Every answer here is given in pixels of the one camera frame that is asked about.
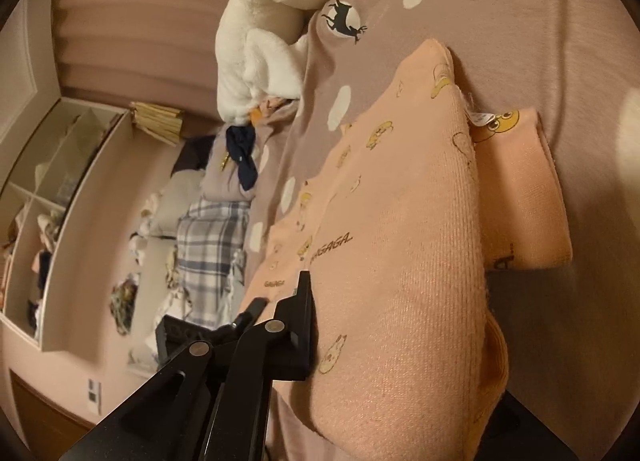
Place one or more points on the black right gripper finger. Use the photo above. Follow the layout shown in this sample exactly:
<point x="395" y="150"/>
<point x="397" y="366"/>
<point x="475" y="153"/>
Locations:
<point x="211" y="401"/>

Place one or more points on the peach cartoon print garment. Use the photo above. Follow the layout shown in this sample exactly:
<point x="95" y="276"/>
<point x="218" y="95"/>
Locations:
<point x="413" y="206"/>

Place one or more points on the patterned dark floral cloth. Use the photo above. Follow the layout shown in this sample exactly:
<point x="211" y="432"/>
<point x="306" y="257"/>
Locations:
<point x="122" y="301"/>

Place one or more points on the plaid blue grey cloth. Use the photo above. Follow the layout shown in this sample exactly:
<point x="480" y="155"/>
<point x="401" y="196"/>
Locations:
<point x="211" y="260"/>

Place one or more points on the grey pillow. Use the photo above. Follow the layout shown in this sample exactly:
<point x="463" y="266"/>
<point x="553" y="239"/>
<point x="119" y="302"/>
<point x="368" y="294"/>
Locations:
<point x="181" y="191"/>

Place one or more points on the white open shelf cabinet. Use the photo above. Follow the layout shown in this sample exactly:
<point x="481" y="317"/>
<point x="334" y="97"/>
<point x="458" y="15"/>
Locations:
<point x="47" y="203"/>

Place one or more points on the navy blue small garment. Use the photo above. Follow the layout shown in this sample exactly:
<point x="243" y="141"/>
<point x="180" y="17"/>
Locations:
<point x="240" y="145"/>

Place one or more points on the stack of tan books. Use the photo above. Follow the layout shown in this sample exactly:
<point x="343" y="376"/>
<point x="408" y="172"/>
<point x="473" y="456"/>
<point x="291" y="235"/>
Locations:
<point x="161" y="122"/>

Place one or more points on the white fluffy blanket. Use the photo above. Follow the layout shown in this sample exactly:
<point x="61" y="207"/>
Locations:
<point x="261" y="48"/>

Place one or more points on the mauve polka dot bedspread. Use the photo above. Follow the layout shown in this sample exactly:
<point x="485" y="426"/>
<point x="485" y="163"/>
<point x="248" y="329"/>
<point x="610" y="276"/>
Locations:
<point x="573" y="331"/>

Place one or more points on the white wall switch plate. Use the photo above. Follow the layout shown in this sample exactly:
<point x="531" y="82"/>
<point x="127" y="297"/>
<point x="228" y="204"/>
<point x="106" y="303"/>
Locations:
<point x="94" y="396"/>

